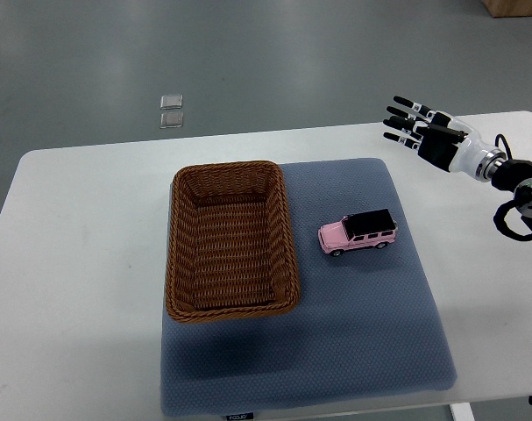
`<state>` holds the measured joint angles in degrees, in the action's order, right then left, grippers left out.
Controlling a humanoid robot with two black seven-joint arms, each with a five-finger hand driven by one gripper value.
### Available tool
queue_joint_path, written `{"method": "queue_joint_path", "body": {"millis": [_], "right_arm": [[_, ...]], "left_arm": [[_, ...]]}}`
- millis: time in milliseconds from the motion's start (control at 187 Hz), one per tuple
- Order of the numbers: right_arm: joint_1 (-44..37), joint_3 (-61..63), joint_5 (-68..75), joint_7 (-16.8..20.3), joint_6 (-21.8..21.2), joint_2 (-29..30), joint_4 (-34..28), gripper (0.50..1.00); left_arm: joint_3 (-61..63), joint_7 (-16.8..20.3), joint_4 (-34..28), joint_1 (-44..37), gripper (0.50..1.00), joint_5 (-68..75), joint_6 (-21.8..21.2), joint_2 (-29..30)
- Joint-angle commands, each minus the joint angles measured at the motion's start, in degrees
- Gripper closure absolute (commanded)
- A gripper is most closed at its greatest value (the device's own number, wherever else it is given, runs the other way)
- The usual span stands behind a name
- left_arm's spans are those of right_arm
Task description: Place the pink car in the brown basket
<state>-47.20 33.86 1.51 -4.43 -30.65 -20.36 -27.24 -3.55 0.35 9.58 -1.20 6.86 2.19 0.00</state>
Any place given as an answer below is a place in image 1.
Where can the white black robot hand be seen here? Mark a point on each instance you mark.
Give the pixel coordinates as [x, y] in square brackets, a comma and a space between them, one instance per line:
[444, 141]

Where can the blue grey padded mat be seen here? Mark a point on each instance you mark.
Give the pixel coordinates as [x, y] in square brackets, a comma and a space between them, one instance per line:
[366, 325]

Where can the pink toy car black roof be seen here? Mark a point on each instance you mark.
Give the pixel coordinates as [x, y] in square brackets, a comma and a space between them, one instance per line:
[370, 229]

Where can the brown wicker basket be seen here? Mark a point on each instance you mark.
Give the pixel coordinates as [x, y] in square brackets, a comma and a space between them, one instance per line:
[230, 252]

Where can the white table leg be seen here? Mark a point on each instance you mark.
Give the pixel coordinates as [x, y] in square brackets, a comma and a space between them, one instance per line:
[461, 412]

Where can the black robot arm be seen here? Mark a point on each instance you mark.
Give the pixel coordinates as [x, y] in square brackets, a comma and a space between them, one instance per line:
[514, 176]

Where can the wooden box corner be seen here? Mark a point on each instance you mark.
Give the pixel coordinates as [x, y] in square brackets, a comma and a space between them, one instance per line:
[509, 8]

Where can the upper clear floor tile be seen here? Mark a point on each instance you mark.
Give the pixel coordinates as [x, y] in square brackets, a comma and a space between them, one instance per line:
[171, 101]

